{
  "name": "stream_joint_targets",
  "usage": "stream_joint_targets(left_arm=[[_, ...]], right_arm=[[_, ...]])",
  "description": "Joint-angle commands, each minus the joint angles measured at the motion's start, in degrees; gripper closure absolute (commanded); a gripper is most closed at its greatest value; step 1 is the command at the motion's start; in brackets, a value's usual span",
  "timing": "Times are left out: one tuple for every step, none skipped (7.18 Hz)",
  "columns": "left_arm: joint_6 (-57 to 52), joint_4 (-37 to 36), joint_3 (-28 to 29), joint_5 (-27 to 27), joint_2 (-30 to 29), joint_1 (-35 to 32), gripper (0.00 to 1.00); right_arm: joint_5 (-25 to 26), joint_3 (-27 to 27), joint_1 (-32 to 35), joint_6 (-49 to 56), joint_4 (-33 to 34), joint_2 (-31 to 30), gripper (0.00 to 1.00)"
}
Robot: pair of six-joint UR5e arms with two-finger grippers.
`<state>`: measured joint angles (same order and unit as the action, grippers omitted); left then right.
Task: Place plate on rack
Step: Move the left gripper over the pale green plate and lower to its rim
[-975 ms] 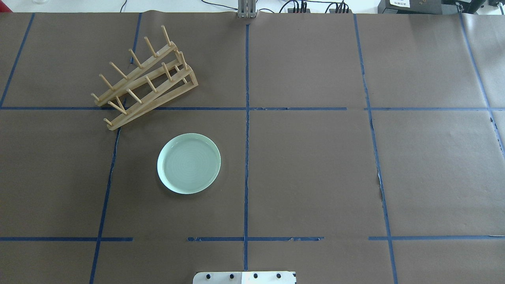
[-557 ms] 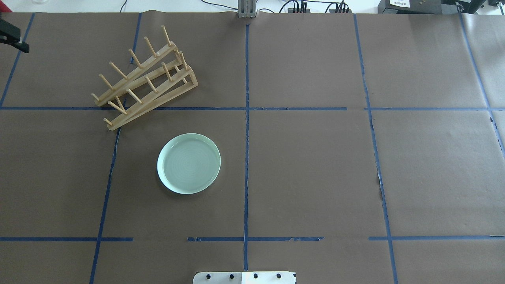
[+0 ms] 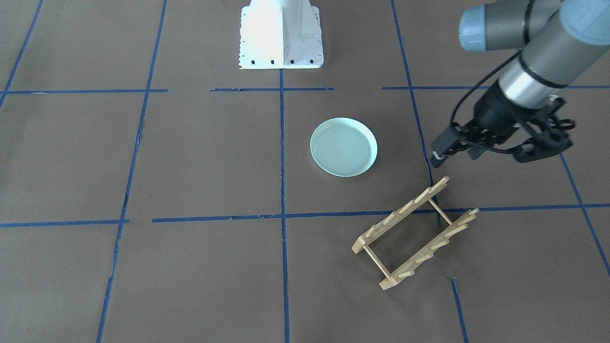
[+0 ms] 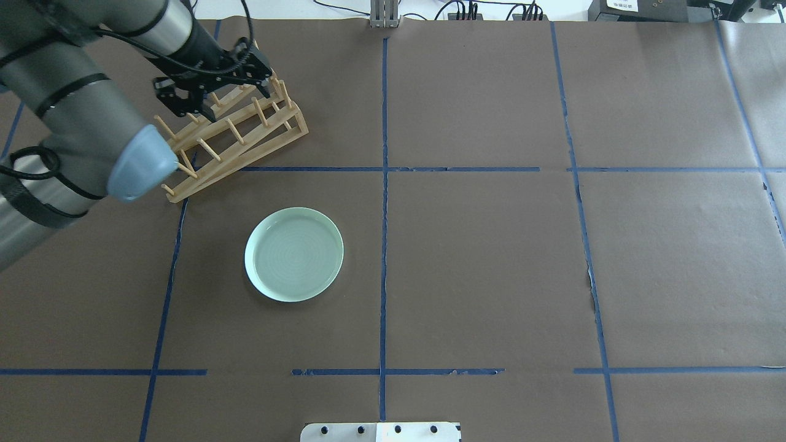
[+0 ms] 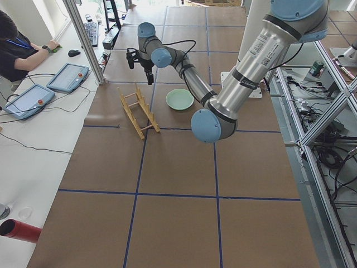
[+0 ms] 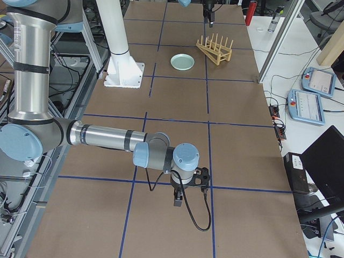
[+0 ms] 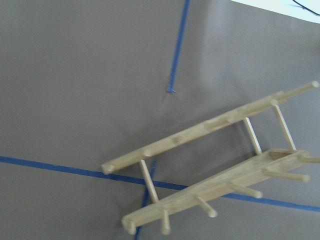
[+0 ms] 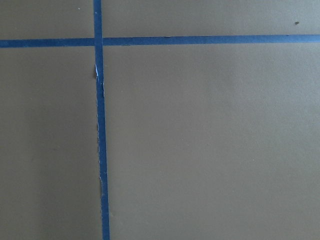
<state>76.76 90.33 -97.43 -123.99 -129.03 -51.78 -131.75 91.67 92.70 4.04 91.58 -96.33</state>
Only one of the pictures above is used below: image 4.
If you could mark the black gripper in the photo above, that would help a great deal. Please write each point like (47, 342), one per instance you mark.
(203, 51)

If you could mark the light green ceramic plate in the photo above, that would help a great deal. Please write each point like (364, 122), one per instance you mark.
(293, 254)

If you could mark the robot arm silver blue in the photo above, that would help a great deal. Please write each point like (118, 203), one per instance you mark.
(99, 144)

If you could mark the wooden dish rack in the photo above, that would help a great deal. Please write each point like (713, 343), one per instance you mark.
(248, 128)

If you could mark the black box computer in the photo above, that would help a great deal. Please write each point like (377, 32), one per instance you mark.
(652, 11)

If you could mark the aluminium frame post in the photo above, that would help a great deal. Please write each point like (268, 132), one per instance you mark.
(384, 14)

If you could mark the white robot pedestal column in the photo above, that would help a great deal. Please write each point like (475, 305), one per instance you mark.
(382, 431)

